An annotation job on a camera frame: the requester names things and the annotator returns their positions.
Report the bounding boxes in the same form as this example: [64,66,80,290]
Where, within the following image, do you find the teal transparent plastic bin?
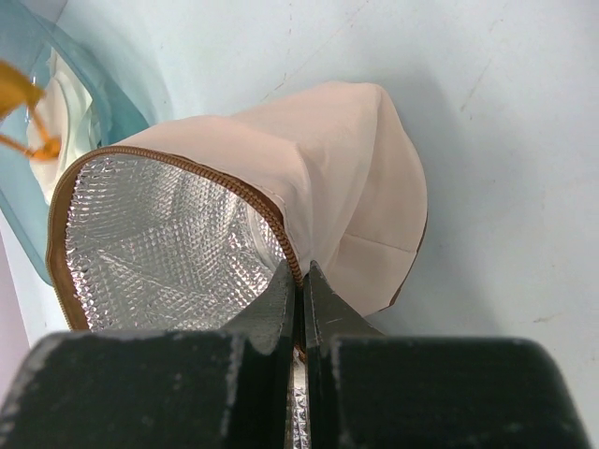
[1,1,149,282]

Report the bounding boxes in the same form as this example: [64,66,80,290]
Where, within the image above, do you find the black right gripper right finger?
[303,265,591,448]

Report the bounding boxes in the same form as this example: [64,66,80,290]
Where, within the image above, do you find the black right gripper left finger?
[1,264,296,448]

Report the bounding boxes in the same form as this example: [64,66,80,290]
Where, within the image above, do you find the white bra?
[1,50,101,202]

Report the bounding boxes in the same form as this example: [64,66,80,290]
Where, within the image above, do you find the beige cylindrical zipper bag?
[45,80,430,449]

